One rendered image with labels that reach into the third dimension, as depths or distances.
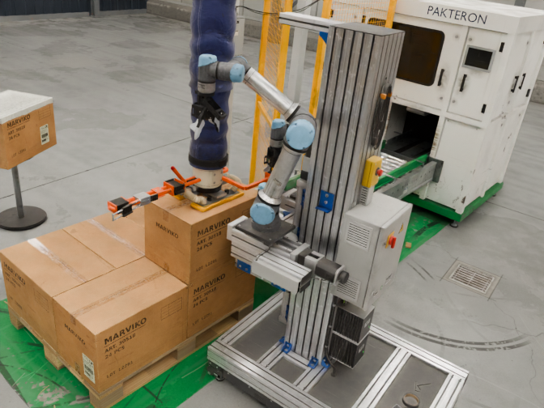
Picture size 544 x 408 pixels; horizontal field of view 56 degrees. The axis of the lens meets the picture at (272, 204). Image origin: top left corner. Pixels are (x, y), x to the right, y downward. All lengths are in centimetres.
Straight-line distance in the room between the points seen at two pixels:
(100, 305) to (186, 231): 58
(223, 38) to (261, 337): 172
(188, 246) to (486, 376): 207
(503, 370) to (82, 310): 262
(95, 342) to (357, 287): 131
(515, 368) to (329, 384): 139
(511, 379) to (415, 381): 82
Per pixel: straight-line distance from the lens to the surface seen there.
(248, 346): 313
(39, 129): 452
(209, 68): 223
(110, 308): 287
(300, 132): 219
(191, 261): 291
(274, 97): 233
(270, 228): 255
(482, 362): 381
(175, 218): 287
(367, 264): 249
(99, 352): 282
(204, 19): 268
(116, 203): 267
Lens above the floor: 233
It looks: 27 degrees down
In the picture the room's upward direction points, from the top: 6 degrees clockwise
